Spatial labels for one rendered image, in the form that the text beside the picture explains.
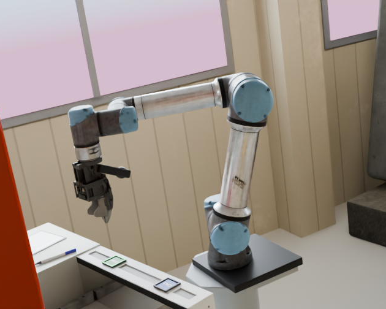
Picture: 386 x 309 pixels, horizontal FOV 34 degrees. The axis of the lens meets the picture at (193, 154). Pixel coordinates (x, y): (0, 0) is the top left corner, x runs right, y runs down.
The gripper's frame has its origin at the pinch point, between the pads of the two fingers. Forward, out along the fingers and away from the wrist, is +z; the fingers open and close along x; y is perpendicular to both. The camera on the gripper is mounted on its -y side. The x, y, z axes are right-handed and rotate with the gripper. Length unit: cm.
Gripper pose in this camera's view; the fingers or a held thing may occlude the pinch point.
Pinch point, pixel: (107, 217)
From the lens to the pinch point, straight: 194.7
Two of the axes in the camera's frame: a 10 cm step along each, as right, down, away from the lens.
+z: 1.4, 9.5, 2.9
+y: -7.4, 2.9, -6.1
